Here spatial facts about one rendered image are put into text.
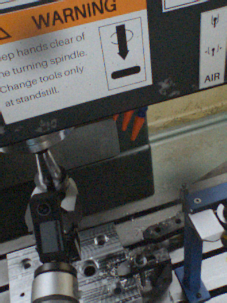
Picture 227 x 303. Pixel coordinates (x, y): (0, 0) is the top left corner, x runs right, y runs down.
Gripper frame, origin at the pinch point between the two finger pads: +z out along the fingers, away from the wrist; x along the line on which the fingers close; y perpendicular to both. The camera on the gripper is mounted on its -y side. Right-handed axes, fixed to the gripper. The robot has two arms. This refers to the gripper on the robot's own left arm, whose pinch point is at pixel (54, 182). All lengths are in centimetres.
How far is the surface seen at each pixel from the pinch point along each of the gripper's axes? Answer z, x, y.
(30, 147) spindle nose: -9.0, 0.7, -17.3
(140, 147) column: 50, 21, 40
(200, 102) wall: 94, 55, 57
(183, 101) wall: 92, 46, 54
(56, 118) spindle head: -20.5, 7.8, -30.0
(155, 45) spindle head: -18.3, 18.8, -35.2
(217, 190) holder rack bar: -4.7, 31.3, 4.5
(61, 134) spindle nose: -6.9, 5.4, -17.0
